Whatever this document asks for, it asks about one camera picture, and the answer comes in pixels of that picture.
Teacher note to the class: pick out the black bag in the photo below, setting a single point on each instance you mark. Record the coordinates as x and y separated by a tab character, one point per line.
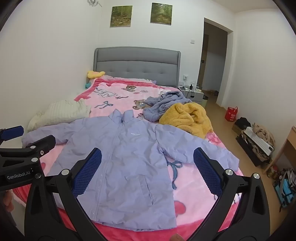
242	122

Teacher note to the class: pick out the forest wall picture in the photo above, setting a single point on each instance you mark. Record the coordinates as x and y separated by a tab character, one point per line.
161	13
120	16

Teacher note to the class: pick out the white nightstand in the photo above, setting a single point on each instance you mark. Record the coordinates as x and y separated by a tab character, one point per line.
193	95

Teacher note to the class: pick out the white wall outlet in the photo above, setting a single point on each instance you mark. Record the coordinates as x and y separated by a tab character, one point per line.
185	77

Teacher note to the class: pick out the long white box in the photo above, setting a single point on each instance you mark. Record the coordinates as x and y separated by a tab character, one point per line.
259	141

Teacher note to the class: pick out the lavender padded jacket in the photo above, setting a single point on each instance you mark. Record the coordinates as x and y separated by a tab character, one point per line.
129	150

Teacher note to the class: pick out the black storage case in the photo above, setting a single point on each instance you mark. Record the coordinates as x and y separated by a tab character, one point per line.
248	150

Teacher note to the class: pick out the red shopping bag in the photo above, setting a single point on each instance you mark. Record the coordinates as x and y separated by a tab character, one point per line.
231	114

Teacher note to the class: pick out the pink printed blanket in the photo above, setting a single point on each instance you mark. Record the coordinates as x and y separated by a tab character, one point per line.
120	92

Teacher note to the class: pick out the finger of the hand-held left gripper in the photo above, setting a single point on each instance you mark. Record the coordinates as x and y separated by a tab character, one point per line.
12	133
45	143

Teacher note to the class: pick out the beige plush cloth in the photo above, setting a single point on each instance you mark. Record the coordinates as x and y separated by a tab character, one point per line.
263	133

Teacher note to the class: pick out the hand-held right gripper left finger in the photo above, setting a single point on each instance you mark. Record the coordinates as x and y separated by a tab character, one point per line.
89	171

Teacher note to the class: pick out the purple knit sweater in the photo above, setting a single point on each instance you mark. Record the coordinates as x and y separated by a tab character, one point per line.
161	104

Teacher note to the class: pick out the small bottles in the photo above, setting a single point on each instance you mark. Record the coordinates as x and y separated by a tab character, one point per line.
272	172

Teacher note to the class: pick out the small waste bin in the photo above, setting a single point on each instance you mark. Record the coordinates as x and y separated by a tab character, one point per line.
204	101

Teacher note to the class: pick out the teal plush toy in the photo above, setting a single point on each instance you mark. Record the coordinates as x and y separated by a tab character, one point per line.
87	85

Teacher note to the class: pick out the brown wooden door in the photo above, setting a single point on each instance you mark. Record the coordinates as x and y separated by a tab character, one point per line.
202	67

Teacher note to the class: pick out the light wooden desk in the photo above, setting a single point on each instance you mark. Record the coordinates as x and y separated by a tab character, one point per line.
288	148

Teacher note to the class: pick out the person's left hand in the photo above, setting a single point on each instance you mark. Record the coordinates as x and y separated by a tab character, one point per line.
7	199

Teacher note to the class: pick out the blue grey backpack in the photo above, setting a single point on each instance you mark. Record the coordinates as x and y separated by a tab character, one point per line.
285	187

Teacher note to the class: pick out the white knitted blanket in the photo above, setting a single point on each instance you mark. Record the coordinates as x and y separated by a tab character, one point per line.
62	111

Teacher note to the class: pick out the yellow fleece jacket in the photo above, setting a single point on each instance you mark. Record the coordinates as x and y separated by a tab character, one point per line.
182	118

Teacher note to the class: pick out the grey upholstered bed headboard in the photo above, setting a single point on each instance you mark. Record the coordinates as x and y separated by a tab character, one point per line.
138	62

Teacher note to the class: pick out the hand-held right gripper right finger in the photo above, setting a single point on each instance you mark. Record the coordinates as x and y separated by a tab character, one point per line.
205	169

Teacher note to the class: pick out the yellow plush toy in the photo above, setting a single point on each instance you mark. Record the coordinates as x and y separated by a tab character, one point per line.
94	74

